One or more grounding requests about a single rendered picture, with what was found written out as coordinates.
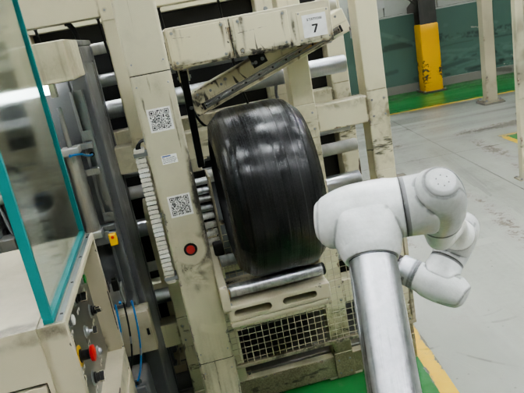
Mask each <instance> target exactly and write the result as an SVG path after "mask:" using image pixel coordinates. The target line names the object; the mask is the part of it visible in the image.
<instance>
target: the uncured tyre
mask: <svg viewBox="0 0 524 393"><path fill-rule="evenodd" d="M207 138H208V148H209V154H210V159H211V167H212V172H213V176H214V183H215V186H216V190H217V194H218V200H219V204H220V208H221V213H222V217H223V220H224V223H225V229H226V232H227V235H228V240H229V243H230V246H231V248H232V252H233V254H234V256H235V259H236V261H237V263H238V265H239V268H240V269H241V270H243V271H245V272H246V273H248V274H251V275H252V276H260V277H263V276H266V275H269V274H275V273H279V272H283V271H288V270H292V269H295V268H298V267H304V266H307V265H310V264H312V263H314V262H315V261H317V260H319V259H320V256H321V255H322V253H323V252H324V251H325V249H326V246H324V245H323V244H322V243H321V242H320V240H319V239H318V238H317V236H316V233H315V228H314V221H313V209H314V205H315V203H316V202H317V201H318V200H319V199H320V198H321V197H322V196H324V195H325V194H327V191H326V186H325V182H324V176H323V172H322V168H321V165H320V160H319V157H318V153H317V149H316V147H315V144H314V141H313V137H312V135H311V133H310V130H309V128H308V125H307V124H306V121H305V119H304V118H303V116H302V114H301V113H300V111H299V110H298V109H297V108H295V107H294V106H292V105H290V104H289V103H288V102H286V101H284V100H282V99H274V98H272V99H267V100H263V101H257V102H253V103H249V104H241V105H237V106H233V107H230V108H224V109H222V110H220V111H219V112H216V114H215V115H214V117H213V118H212V120H211V121H210V122H209V123H208V125H207Z"/></svg>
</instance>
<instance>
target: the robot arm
mask: <svg viewBox="0 0 524 393"><path fill-rule="evenodd" d="M467 207H468V200H467V194H466V190H465V187H464V185H463V183H462V180H461V179H460V178H459V177H458V176H457V175H456V174H455V173H454V172H453V171H452V170H451V169H449V168H445V167H433V168H428V169H426V170H424V171H422V172H421V173H417V174H413V175H405V176H400V177H395V178H381V179H371V180H367V181H363V182H356V183H353V184H349V185H346V186H342V187H339V188H337V189H335V190H332V191H331V192H330V193H327V194H325V195H324V196H322V197H321V198H320V199H319V200H318V201H317V202H316V203H315V205H314V209H313V221H314V228H315V233H316V236H317V238H318V239H319V240H320V242H321V243H322V244H323V245H324V246H326V247H327V248H329V249H337V251H338V253H339V255H340V257H341V259H342V261H343V262H344V263H345V264H346V266H348V267H349V273H350V279H351V285H352V295H353V301H354V307H355V312H356V323H357V328H358V334H359V340H360V346H361V352H362V357H363V368H364V373H365V379H366V389H367V393H422V389H421V385H420V377H419V373H418V368H417V364H416V356H415V352H414V348H413V343H412V335H411V331H410V326H409V318H408V314H407V309H406V305H405V297H404V293H403V288H402V286H403V285H404V286H405V287H407V288H409V289H412V290H413V291H415V292H416V293H417V294H419V295H420V296H422V297H423V298H425V299H428V300H430V301H432V302H435V303H438V304H441V305H443V306H448V307H452V308H457V307H460V306H461V305H462V304H463V303H464V302H465V301H466V299H467V297H468V294H469V291H470V285H469V283H468V282H467V281H466V280H465V279H464V278H463V277H462V276H460V275H461V273H462V269H463V268H464V266H465V264H466V262H467V261H468V259H469V258H470V256H471V254H472V252H473V250H474V248H475V245H476V243H477V240H478V238H479V234H480V224H479V222H478V220H477V219H476V217H475V216H474V215H472V214H470V213H469V212H467ZM415 235H424V237H425V239H426V241H427V243H428V245H429V246H430V247H431V248H433V249H432V252H431V254H430V256H429V257H428V259H427V260H426V262H425V263H424V262H422V261H421V260H417V259H415V258H413V257H410V256H408V255H405V256H402V255H400V253H401V251H402V238H405V237H410V236H415Z"/></svg>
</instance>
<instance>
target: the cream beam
mask: <svg viewBox="0 0 524 393"><path fill-rule="evenodd" d="M317 12H325V16H326V21H327V31H328V34H324V35H320V36H316V37H308V38H305V37H304V33H303V22H302V17H301V16H304V15H309V14H313V13H317ZM163 34H164V39H165V45H166V48H167V53H168V59H169V63H170V66H171V68H172V69H173V70H176V69H183V68H188V67H192V66H199V65H203V64H207V63H212V62H220V61H224V60H228V59H232V58H239V57H243V56H248V55H255V54H260V53H264V52H268V51H276V50H280V49H284V48H291V47H295V46H300V45H305V44H312V43H316V42H320V41H327V40H331V39H334V34H333V28H332V22H331V11H330V6H329V0H317V1H313V2H305V3H300V4H296V5H288V6H284V7H279V8H275V9H267V10H263V11H258V12H251V13H246V14H242V15H237V16H229V17H225V18H220V19H213V20H208V21H203V22H199V23H191V24H186V25H182V26H178V27H170V28H165V29H163Z"/></svg>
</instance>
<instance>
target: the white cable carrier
mask: <svg viewBox="0 0 524 393"><path fill-rule="evenodd" d="M138 149H139V148H138ZM144 152H147V150H144V147H140V149H139V150H136V148H134V151H133V153H134V154H140V153H144ZM135 159H136V163H137V168H138V172H139V173H140V181H141V183H142V187H143V191H144V196H145V200H146V202H147V209H148V210H149V211H148V212H149V215H150V221H151V224H152V228H153V232H154V237H155V240H156V244H157V246H158V252H159V254H160V259H161V265H162V267H163V272H164V275H165V278H170V277H173V276H176V275H177V273H176V272H174V267H173V265H172V259H171V255H170V253H169V249H168V243H167V240H166V237H165V230H164V228H163V224H162V220H161V218H163V215H162V213H160V211H159V206H158V202H157V197H156V194H155V192H154V184H153V183H152V179H151V175H150V170H149V166H148V162H147V157H146V156H144V157H140V158H135ZM174 282H176V280H171V281H167V282H166V284H171V283H174Z"/></svg>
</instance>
